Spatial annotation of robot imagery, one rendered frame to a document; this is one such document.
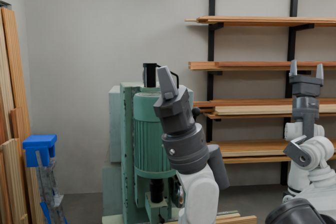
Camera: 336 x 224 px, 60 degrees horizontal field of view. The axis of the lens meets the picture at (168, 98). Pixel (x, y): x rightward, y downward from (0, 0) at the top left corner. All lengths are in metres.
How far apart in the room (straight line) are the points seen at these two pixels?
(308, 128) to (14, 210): 2.06
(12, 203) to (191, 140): 2.03
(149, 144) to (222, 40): 2.65
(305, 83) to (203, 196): 0.66
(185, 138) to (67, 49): 3.03
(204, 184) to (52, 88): 3.10
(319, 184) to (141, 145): 0.60
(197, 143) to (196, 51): 2.96
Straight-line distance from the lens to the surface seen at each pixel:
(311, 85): 1.15
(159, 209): 1.21
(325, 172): 0.82
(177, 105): 0.54
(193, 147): 0.58
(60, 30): 3.55
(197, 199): 0.61
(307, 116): 1.08
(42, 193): 1.95
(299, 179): 1.17
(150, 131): 1.06
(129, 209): 1.45
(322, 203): 0.73
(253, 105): 3.26
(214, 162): 0.64
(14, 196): 2.47
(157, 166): 1.10
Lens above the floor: 1.65
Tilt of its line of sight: 8 degrees down
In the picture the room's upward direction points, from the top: straight up
